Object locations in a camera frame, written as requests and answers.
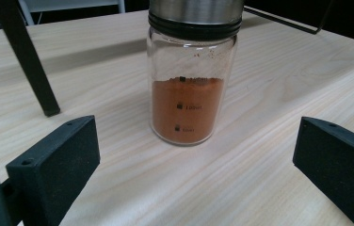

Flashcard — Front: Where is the glass jar with red powder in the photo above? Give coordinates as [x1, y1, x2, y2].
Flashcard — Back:
[146, 0, 245, 147]

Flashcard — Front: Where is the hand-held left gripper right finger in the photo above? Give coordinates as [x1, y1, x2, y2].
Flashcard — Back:
[292, 116, 354, 226]

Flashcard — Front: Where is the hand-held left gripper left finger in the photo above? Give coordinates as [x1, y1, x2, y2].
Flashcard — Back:
[5, 115, 101, 226]

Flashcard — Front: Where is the black shelf with hairpin legs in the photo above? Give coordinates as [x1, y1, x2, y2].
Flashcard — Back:
[0, 0, 334, 118]

